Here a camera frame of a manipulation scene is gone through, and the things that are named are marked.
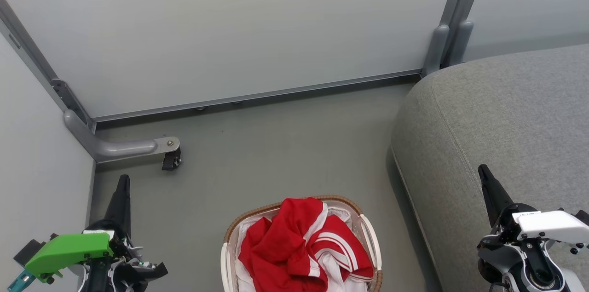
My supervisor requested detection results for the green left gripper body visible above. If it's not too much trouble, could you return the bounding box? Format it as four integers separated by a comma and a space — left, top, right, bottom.
24, 219, 144, 284

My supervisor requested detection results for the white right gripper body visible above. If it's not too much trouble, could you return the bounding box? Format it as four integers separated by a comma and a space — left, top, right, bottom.
489, 202, 589, 256

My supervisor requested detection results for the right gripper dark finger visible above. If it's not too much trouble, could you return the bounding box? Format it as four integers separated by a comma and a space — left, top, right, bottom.
477, 164, 515, 229

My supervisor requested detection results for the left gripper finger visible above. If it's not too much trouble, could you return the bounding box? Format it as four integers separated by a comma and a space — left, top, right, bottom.
104, 174, 132, 237

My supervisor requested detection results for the red and white garment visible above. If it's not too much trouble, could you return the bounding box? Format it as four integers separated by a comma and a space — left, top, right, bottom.
238, 197, 374, 292

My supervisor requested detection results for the grey fabric sofa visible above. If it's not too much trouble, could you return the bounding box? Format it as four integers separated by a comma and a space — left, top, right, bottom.
391, 44, 589, 292

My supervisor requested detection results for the grey partition support leg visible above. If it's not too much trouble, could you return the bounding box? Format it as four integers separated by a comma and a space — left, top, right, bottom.
64, 109, 181, 164

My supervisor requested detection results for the black caster wheel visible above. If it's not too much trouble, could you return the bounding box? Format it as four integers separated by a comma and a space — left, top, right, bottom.
162, 148, 182, 171

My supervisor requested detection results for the white wicker laundry basket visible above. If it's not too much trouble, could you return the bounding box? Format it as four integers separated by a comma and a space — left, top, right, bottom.
220, 195, 383, 292

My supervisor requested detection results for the teal cable connector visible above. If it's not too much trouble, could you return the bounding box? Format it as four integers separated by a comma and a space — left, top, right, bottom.
6, 269, 35, 292

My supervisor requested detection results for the grey rounded post bracket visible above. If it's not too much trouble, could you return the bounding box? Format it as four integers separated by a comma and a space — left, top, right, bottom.
447, 19, 474, 67
421, 24, 450, 77

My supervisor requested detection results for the grey partition corner post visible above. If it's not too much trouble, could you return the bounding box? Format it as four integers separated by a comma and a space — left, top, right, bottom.
0, 0, 97, 134

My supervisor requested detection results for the grey partition bottom rail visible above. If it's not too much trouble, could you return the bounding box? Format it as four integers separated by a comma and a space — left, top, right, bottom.
92, 69, 424, 123

